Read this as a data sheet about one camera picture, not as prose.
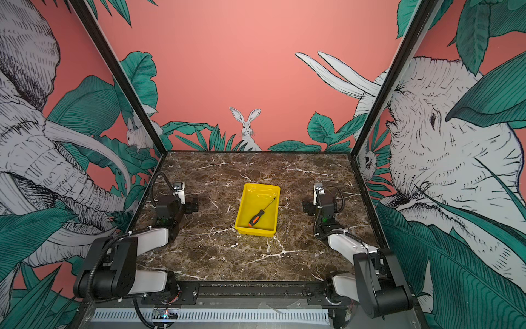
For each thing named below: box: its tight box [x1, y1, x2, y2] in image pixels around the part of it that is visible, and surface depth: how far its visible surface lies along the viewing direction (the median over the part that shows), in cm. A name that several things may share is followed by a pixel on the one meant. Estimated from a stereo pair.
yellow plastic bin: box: [234, 183, 281, 238], surface depth 95 cm
